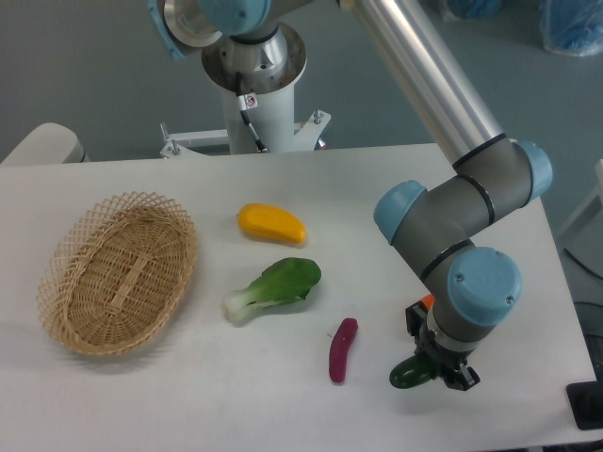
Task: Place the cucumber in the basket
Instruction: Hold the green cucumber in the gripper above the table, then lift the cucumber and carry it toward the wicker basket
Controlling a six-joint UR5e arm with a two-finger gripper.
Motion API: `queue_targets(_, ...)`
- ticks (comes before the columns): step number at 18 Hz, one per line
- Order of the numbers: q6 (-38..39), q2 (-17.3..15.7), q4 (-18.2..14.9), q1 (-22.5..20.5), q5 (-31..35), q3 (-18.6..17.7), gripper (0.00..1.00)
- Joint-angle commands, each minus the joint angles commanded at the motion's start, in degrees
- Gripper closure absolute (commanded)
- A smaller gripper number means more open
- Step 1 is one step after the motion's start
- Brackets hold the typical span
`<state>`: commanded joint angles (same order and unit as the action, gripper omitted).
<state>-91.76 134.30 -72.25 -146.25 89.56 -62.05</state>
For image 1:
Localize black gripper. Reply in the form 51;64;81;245
405;303;481;390

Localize orange object behind gripper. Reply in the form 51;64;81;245
421;294;435;308

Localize woven wicker basket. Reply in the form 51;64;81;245
37;192;198;356

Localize white chair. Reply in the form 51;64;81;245
1;122;90;168

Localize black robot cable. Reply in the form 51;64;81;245
234;71;269;153

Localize purple sweet potato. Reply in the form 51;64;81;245
328;317;359;384

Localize black device at table edge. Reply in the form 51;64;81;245
566;381;602;430

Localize yellow mango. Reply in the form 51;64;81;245
237;202;307;244

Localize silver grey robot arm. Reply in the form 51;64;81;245
146;1;552;391

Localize green bok choy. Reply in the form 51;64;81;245
221;257;322;324

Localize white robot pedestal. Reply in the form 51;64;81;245
160;23;332;158

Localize dark green cucumber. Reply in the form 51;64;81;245
389;353;439;389

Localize blue plastic bag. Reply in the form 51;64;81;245
539;0;602;57

